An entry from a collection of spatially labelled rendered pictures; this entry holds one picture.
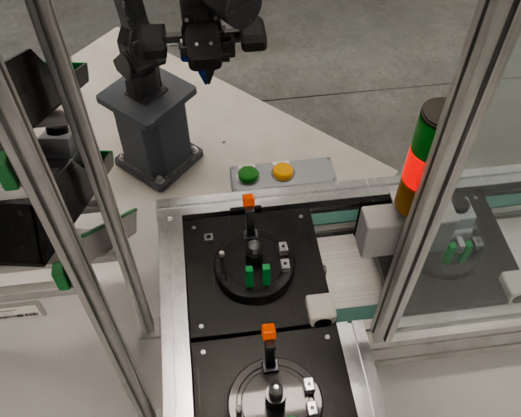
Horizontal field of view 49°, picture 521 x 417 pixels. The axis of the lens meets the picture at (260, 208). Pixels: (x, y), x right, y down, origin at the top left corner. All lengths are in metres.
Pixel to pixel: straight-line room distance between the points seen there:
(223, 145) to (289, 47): 1.77
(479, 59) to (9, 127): 0.38
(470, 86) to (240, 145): 0.86
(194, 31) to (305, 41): 2.30
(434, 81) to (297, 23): 0.80
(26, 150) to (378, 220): 0.45
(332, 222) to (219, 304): 0.28
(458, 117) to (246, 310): 0.53
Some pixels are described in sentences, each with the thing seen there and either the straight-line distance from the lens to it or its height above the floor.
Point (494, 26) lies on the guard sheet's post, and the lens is 0.52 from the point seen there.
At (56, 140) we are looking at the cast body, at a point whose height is 1.27.
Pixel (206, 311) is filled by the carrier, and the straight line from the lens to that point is 0.97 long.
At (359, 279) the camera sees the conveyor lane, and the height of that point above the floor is 0.92.
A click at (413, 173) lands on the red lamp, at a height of 1.34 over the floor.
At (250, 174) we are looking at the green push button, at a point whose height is 0.97.
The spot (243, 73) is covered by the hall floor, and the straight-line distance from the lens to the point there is 2.91.
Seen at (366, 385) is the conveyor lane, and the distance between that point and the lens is 0.95.
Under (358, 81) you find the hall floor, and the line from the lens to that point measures 2.90.
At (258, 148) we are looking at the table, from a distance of 1.34.
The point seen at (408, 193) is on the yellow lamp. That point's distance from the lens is 0.70.
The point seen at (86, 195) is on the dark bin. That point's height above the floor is 1.25.
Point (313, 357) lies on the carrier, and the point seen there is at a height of 0.97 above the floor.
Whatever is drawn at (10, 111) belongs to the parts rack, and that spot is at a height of 1.56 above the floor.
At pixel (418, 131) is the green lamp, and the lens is 0.64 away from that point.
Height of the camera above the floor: 1.83
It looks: 52 degrees down
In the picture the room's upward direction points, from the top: straight up
